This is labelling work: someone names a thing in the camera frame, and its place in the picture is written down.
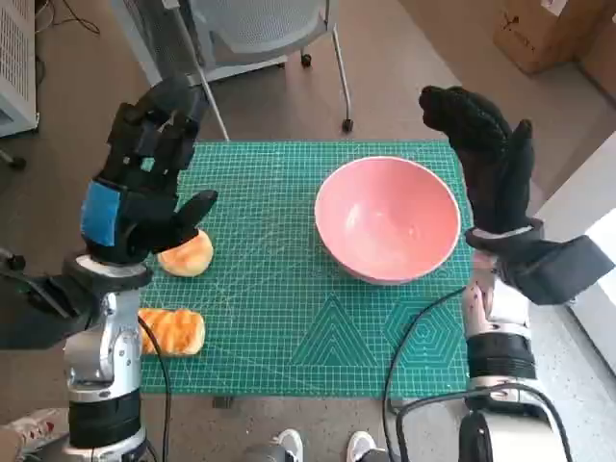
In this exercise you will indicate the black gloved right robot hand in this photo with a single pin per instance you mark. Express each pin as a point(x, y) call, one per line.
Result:
point(495, 163)

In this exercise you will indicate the labelled brown cardboard box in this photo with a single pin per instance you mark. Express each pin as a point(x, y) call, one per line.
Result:
point(544, 33)

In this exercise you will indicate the round toy bread bun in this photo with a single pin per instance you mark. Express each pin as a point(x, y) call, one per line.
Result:
point(187, 262)

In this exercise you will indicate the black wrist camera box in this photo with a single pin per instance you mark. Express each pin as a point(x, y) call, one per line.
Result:
point(558, 269)
point(33, 313)

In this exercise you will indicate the plain brown cardboard box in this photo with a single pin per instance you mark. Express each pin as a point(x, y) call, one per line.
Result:
point(601, 62)

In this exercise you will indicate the table foot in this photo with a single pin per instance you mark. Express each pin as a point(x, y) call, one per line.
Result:
point(395, 406)
point(223, 402)

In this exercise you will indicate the green cutting mat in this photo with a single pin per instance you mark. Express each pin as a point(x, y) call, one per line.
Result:
point(269, 289)

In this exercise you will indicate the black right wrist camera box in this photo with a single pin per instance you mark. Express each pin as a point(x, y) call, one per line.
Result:
point(558, 269)

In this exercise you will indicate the white shoe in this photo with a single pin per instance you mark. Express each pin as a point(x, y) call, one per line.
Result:
point(361, 445)
point(291, 443)

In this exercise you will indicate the pink bowl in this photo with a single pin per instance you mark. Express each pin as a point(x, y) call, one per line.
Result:
point(385, 216)

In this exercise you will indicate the long striped toy bread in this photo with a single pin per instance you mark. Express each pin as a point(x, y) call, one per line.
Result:
point(178, 332)

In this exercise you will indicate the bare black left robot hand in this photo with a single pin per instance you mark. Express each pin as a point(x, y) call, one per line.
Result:
point(144, 216)

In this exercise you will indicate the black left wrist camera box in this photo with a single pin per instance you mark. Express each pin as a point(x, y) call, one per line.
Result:
point(33, 313)

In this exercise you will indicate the grey office chair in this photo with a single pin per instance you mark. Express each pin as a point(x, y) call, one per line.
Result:
point(269, 24)

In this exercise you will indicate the black caster wheel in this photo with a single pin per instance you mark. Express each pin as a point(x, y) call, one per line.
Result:
point(18, 162)

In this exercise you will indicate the white perforated cabinet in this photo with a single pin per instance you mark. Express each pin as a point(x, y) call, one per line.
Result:
point(14, 58)

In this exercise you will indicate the person's patterned shoe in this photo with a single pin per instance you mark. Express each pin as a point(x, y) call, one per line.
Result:
point(33, 428)

